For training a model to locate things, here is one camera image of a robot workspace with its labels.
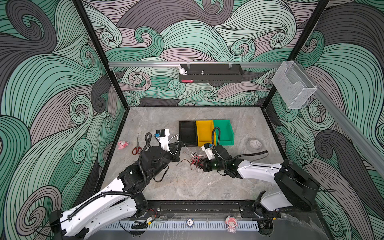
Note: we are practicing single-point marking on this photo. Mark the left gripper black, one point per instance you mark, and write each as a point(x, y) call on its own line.
point(175, 157)

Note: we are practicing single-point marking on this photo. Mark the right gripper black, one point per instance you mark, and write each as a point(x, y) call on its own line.
point(205, 167)

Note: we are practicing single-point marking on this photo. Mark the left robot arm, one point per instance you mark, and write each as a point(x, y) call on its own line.
point(120, 199)

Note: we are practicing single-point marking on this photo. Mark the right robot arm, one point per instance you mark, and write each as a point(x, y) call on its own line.
point(295, 188)

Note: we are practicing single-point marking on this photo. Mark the black storage bin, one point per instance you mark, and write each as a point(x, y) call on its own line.
point(188, 133)

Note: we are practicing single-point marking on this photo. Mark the green storage bin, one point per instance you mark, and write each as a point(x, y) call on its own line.
point(227, 137)

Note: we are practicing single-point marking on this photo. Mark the yellow storage bin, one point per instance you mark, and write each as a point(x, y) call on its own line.
point(204, 132)

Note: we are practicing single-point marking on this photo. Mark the pink toy figurine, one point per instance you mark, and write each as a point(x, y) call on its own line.
point(122, 144)

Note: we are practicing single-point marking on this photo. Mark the round badge button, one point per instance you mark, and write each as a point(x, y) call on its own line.
point(190, 222)

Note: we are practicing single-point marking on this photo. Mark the pink doll figurine front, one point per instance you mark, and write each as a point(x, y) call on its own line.
point(231, 224)

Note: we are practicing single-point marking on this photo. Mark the white rabbit figurine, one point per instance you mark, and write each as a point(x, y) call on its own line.
point(182, 70)

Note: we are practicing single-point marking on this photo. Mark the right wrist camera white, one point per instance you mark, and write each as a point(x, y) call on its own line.
point(207, 148)

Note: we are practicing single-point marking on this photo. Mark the red handled scissors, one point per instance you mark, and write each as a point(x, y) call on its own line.
point(137, 149)

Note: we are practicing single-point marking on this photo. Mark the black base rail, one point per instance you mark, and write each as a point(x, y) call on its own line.
point(243, 209)

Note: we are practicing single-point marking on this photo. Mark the black wall shelf tray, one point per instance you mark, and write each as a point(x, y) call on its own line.
point(215, 75)

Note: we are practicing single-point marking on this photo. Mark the aluminium wall rail back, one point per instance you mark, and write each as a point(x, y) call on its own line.
point(166, 64)

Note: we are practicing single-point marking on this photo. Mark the aluminium wall rail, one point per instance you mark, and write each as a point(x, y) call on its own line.
point(166, 64)
point(354, 109)

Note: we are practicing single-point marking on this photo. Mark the white slotted cable duct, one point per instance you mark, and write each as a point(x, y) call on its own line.
point(170, 226)

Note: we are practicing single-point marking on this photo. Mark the clear acrylic wall box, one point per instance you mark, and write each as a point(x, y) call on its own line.
point(293, 84)

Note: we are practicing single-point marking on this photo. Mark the aluminium wall rail right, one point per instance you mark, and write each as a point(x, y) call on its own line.
point(354, 109)

